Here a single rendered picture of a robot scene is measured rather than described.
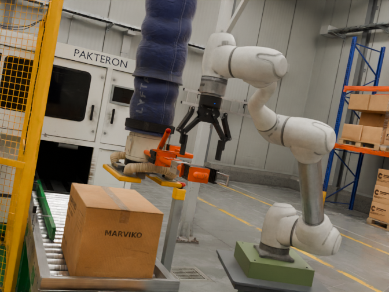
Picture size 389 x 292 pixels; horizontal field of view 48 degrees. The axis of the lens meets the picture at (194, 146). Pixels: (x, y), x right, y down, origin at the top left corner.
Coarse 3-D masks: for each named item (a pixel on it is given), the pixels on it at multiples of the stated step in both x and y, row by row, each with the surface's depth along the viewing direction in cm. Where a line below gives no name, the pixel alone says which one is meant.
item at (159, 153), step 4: (152, 152) 179; (156, 152) 182; (160, 152) 176; (164, 152) 177; (168, 152) 186; (152, 156) 181; (156, 156) 176; (164, 156) 177; (168, 156) 178; (172, 156) 179; (176, 156) 180; (148, 160) 182; (152, 160) 177; (156, 160) 176; (156, 164) 176; (160, 164) 177
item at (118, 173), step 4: (104, 164) 213; (108, 164) 212; (104, 168) 210; (108, 168) 203; (112, 168) 202; (116, 168) 203; (112, 172) 195; (116, 172) 194; (120, 172) 192; (116, 176) 187; (120, 176) 184; (124, 176) 186; (128, 176) 188; (132, 176) 188; (136, 176) 189; (120, 180) 184; (124, 180) 185; (128, 180) 185; (132, 180) 186; (136, 180) 187; (140, 180) 187
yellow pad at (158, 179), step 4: (148, 176) 208; (156, 176) 202; (160, 176) 203; (164, 176) 201; (156, 180) 197; (160, 180) 194; (164, 180) 194; (168, 180) 195; (160, 184) 192; (164, 184) 192; (168, 184) 193; (172, 184) 193; (176, 184) 194; (180, 184) 195
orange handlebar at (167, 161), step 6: (144, 150) 196; (162, 156) 176; (180, 156) 215; (186, 156) 217; (192, 156) 219; (162, 162) 174; (168, 162) 166; (180, 168) 155; (198, 174) 144; (204, 174) 145
